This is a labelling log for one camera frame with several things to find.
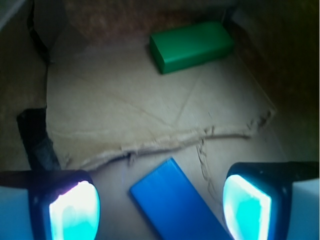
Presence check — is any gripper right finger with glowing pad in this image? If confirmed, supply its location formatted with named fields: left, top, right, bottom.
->
left=222, top=161, right=320, bottom=240

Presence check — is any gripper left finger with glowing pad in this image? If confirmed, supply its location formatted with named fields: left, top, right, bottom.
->
left=0, top=170, right=100, bottom=240

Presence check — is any blue rectangular block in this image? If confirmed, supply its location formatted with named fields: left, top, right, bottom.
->
left=129, top=158, right=231, bottom=240

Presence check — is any green rectangular block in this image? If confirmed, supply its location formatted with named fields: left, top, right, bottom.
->
left=149, top=21, right=235, bottom=74

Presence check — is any brown paper bag tray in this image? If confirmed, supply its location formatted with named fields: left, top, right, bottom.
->
left=0, top=0, right=320, bottom=240

